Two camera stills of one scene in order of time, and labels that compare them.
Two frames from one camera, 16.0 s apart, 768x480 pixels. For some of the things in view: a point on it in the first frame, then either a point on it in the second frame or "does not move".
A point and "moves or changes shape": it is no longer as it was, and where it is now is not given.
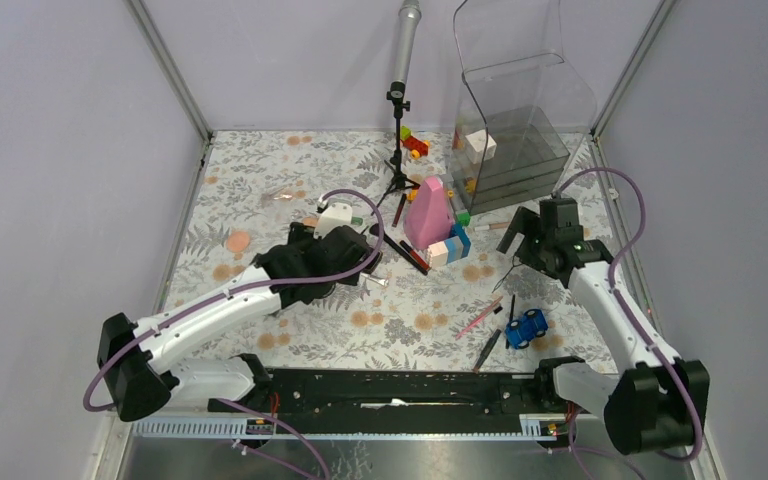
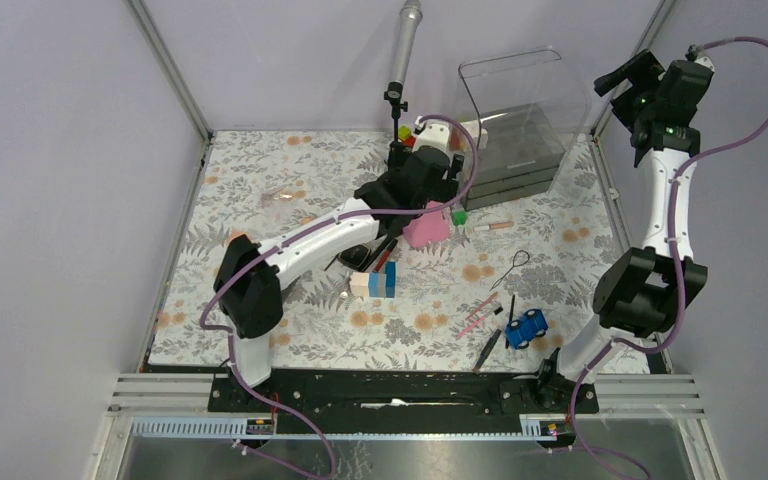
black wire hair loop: x=500 y=281 does not move
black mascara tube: x=486 y=350 does not move
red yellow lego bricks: x=415 y=146 does not move
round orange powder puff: x=238 y=240 does not move
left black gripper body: x=304 y=239 → x=443 y=193
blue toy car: x=520 y=333 does not move
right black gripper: x=526 y=222 → x=642 y=72
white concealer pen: x=499 y=225 does not move
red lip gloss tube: x=415 y=255 → x=385 y=256
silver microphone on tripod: x=407 y=33 does not move
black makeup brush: x=398 y=247 moves or changes shape
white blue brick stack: x=450 y=250 → x=381 y=285
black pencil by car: x=507 y=341 does not move
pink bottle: x=428 y=218 does not move
